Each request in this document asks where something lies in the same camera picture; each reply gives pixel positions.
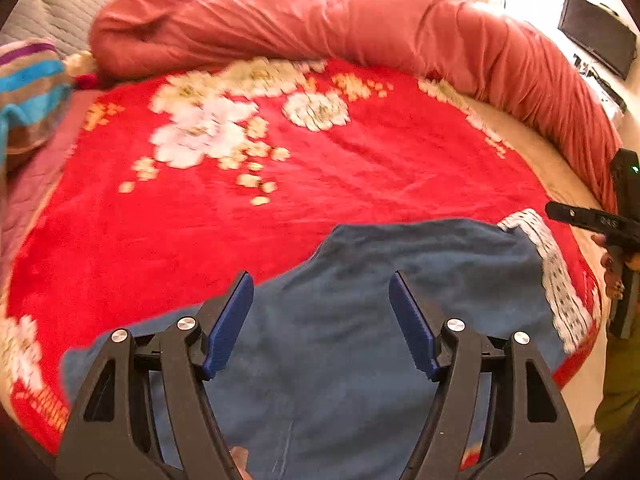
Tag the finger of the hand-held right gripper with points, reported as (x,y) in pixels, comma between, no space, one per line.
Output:
(590,219)

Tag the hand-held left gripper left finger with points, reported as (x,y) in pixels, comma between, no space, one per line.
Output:
(231,320)

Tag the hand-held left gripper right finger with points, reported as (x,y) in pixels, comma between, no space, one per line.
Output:
(411,322)

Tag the blue pants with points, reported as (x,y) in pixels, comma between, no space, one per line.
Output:
(340,340)

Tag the person's right hand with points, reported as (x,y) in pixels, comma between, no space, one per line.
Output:
(612,272)

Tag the white dotted cloth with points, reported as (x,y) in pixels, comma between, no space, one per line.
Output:
(555,280)

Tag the beige bed sheet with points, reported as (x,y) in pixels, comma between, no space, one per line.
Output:
(540,155)

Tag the black monitor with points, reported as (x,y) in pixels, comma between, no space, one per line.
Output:
(595,30)

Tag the red floral blanket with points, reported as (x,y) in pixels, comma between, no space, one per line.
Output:
(350,175)

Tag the person's olive clothing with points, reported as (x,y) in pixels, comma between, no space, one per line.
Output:
(622,395)

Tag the small red cloth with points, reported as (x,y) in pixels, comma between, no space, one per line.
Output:
(87,81)

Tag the cream plush item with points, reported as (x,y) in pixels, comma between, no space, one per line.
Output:
(80,62)

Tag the striped towel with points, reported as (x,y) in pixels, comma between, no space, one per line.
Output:
(30,90)

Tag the salmon red comforter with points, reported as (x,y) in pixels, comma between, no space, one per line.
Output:
(325,20)

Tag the grey quilted headboard cover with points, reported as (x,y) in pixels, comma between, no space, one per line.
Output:
(55,10)

